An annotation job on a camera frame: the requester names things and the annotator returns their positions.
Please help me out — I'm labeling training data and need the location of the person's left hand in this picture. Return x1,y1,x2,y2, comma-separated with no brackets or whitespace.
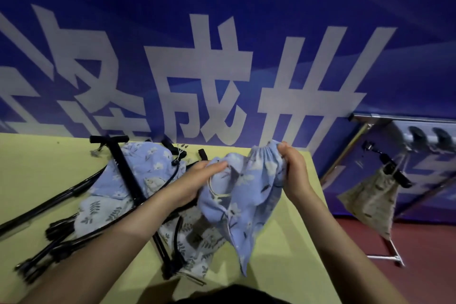
161,160,229,209

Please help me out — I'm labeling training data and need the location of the person's right hand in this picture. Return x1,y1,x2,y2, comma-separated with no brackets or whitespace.
277,141,315,203

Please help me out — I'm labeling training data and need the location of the blue floral skirt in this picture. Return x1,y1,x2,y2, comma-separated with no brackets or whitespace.
197,139,290,278

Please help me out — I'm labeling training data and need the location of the person's right forearm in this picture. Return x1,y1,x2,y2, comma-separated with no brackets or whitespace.
293,189,408,304

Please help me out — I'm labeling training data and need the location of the person's left forearm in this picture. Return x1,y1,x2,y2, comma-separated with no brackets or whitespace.
17,186,180,304

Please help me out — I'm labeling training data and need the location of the grey floral garment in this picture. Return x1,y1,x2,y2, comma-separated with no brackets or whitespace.
156,204,229,284

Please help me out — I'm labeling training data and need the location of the metal clothes rack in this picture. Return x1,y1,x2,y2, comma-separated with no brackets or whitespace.
319,113,456,268

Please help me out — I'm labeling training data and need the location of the beige patterned garment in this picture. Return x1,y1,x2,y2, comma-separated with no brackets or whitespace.
337,164,407,241

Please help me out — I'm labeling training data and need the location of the blue banner with white characters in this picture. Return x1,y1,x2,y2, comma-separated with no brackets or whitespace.
0,0,456,224

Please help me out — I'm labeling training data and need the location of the person's dark clothing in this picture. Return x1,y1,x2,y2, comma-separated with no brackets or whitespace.
174,283,293,304

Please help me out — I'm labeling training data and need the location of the black hanger hook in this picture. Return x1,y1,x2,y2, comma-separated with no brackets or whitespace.
407,126,430,145
432,127,456,153

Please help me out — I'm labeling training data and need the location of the long black hanger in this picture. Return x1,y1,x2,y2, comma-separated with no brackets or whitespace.
0,168,107,237

